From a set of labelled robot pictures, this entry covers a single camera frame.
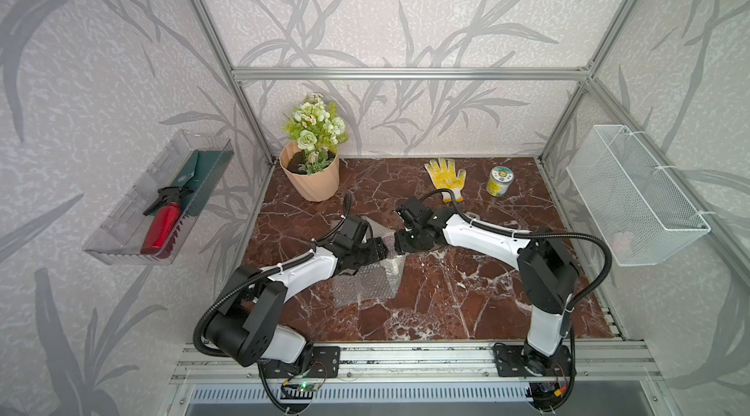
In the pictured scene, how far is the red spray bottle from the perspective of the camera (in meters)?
0.56

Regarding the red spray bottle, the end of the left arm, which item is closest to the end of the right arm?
the end of the left arm

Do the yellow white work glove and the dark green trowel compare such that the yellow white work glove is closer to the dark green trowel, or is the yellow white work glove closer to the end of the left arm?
the end of the left arm

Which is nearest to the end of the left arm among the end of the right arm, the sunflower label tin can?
the end of the right arm

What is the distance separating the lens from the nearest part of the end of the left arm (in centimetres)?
67

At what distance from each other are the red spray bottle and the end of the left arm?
33 centimetres

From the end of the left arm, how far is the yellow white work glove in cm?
40

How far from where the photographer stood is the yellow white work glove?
114 centimetres
